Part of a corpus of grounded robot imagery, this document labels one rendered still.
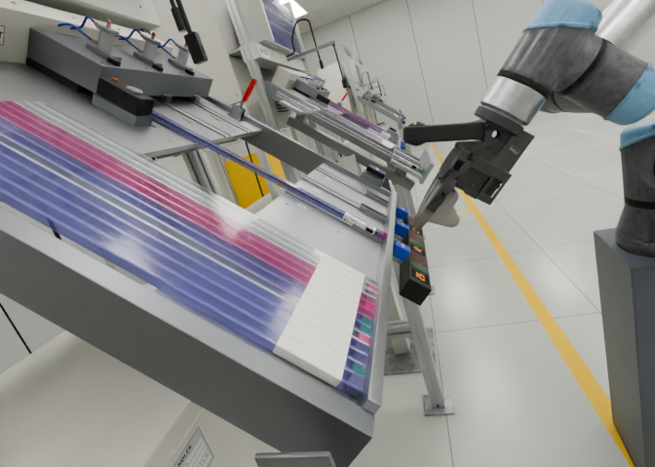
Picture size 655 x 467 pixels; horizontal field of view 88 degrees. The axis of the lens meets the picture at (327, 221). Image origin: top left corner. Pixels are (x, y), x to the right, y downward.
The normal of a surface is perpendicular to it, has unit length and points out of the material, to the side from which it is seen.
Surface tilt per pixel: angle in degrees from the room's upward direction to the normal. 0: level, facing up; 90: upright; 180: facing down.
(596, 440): 0
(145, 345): 90
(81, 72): 90
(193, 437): 90
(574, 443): 0
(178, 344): 90
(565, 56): 101
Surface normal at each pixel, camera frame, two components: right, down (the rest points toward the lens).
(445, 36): -0.21, 0.33
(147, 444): -0.29, -0.92
